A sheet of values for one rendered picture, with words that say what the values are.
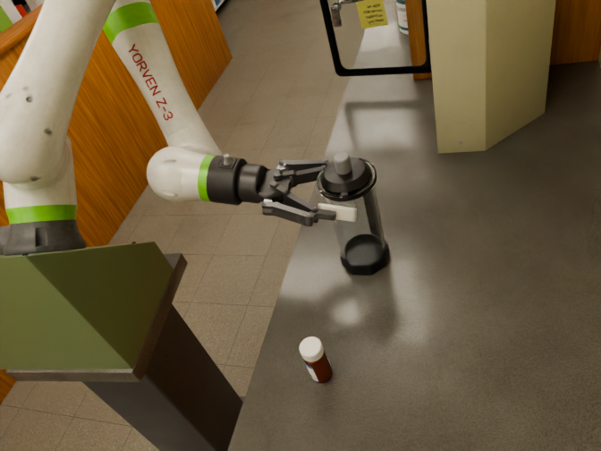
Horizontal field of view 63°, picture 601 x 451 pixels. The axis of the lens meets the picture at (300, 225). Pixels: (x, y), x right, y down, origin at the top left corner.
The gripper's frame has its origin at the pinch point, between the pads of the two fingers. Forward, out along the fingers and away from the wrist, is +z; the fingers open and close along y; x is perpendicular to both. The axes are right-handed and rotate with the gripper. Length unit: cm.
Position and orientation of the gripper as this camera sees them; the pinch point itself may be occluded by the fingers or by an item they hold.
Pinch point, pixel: (347, 194)
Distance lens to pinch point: 91.6
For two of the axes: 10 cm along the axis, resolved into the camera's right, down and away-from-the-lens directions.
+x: 0.5, 6.8, 7.3
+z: 9.7, 1.3, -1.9
